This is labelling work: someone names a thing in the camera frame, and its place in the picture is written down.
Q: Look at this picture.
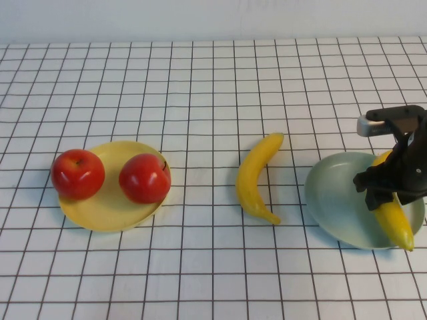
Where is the white grid tablecloth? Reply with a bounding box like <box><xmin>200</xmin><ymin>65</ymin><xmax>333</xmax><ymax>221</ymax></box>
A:
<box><xmin>0</xmin><ymin>36</ymin><xmax>427</xmax><ymax>320</ymax></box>

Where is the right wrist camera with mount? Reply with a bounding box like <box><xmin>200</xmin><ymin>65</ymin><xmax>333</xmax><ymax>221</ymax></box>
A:
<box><xmin>356</xmin><ymin>105</ymin><xmax>427</xmax><ymax>137</ymax></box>

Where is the red apple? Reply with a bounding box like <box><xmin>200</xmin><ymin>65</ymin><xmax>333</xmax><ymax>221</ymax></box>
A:
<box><xmin>118</xmin><ymin>153</ymin><xmax>172</xmax><ymax>205</ymax></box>
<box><xmin>51</xmin><ymin>149</ymin><xmax>106</xmax><ymax>201</ymax></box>

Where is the yellow banana with green tip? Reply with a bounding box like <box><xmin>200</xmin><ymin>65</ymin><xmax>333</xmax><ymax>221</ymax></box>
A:
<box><xmin>236</xmin><ymin>132</ymin><xmax>285</xmax><ymax>225</ymax></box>

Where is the pale green round plate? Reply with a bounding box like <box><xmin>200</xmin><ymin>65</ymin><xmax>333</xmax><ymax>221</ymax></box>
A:
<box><xmin>304</xmin><ymin>151</ymin><xmax>426</xmax><ymax>250</ymax></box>

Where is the yellow round plate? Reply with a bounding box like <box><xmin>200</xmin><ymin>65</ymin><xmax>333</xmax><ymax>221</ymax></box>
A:
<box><xmin>58</xmin><ymin>140</ymin><xmax>173</xmax><ymax>233</ymax></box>

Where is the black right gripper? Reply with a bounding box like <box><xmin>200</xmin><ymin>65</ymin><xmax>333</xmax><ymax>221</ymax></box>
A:
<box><xmin>353</xmin><ymin>128</ymin><xmax>427</xmax><ymax>212</ymax></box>

